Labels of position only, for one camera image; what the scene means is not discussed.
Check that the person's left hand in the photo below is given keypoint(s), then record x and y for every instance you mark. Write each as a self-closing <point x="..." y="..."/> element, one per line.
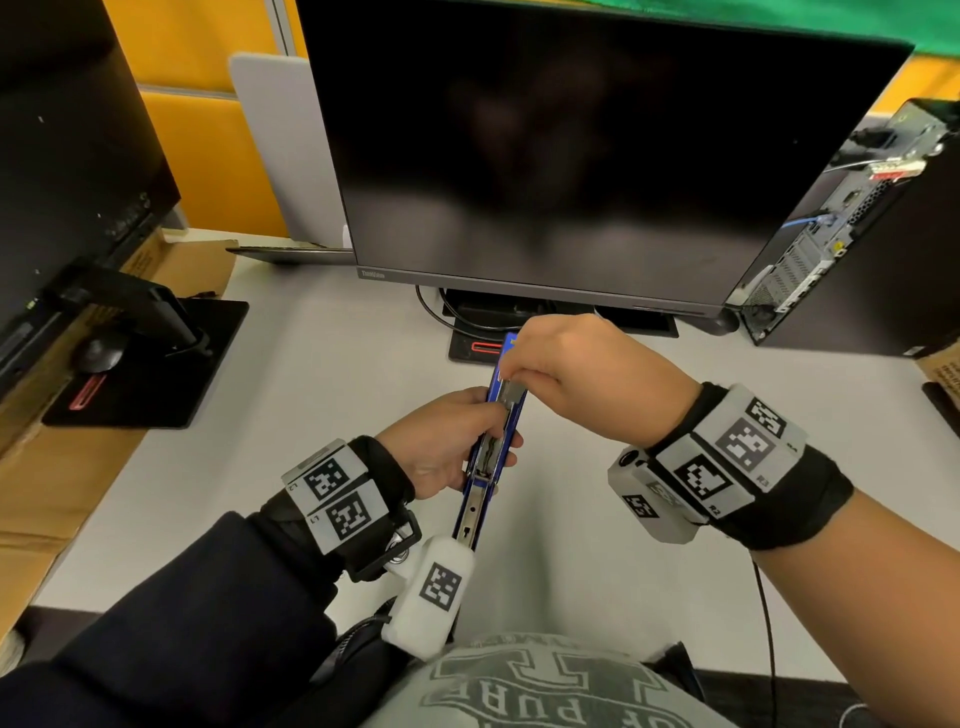
<point x="431" y="450"/>

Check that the person's right hand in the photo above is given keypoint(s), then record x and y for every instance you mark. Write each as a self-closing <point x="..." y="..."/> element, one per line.
<point x="600" y="382"/>

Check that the person's left thumb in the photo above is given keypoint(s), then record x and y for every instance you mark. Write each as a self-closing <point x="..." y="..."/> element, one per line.
<point x="469" y="400"/>

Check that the person's right fingers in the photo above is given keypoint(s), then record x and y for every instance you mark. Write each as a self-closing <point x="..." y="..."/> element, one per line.
<point x="525" y="364"/>

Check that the blue stapler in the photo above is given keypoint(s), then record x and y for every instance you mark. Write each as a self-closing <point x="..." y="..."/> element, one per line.
<point x="491" y="450"/>

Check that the person's left forearm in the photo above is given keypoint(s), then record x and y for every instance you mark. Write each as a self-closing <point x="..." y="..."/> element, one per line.
<point x="180" y="630"/>

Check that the person's right forearm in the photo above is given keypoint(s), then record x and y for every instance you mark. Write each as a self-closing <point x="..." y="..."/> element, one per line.
<point x="870" y="600"/>

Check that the black monitor stand base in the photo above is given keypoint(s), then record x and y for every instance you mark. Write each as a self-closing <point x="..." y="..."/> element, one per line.
<point x="487" y="330"/>

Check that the left wristband with marker tags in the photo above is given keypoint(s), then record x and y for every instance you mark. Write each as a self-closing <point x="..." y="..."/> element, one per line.
<point x="349" y="502"/>

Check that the wristband with marker tags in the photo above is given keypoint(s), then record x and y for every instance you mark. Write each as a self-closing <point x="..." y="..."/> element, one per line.
<point x="750" y="457"/>
<point x="349" y="502"/>

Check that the large black computer monitor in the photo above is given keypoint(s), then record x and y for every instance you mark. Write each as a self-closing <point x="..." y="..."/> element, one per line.
<point x="570" y="135"/>

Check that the right wristband with marker tags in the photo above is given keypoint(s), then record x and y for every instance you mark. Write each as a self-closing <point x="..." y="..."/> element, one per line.
<point x="750" y="457"/>

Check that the grey printed shirt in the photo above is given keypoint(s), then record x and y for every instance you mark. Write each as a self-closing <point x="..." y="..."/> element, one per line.
<point x="540" y="686"/>

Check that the silver laptop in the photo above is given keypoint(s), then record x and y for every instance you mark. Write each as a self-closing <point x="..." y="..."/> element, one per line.
<point x="289" y="150"/>

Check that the black stand with square base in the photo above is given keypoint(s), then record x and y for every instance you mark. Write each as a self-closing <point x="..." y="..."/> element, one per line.
<point x="157" y="352"/>

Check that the yellow partition panel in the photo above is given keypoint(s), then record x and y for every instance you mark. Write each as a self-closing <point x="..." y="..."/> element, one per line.
<point x="202" y="150"/>

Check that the black computer mouse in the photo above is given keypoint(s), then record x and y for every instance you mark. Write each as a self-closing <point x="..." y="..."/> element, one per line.
<point x="101" y="352"/>

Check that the black desktop computer tower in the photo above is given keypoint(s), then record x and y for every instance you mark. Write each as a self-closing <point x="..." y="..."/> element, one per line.
<point x="885" y="247"/>

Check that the small brown cardboard box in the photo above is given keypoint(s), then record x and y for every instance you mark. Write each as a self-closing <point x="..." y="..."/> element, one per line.
<point x="943" y="367"/>

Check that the large brown cardboard box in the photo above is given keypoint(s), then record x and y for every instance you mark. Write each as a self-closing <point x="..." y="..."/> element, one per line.
<point x="45" y="480"/>

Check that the green board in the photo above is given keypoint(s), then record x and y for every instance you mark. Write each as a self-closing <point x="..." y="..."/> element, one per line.
<point x="825" y="19"/>

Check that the black monitor with dusty screen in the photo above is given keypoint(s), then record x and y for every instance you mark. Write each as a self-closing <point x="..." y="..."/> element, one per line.
<point x="67" y="150"/>

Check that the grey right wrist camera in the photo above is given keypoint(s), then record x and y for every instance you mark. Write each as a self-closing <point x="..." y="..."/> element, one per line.
<point x="649" y="502"/>

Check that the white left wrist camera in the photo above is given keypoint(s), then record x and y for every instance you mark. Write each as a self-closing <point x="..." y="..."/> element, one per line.
<point x="431" y="600"/>

